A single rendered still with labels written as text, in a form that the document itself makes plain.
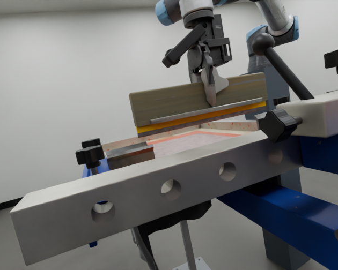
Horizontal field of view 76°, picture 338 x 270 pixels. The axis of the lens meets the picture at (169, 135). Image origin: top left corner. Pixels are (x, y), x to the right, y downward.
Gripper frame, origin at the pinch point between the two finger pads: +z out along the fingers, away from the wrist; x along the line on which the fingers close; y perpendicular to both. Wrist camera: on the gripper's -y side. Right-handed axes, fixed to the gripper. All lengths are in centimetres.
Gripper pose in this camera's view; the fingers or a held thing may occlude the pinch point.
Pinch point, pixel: (205, 103)
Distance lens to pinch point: 54.7
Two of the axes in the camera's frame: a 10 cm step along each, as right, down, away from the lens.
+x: -3.2, -0.6, 9.4
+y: 9.3, -2.3, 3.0
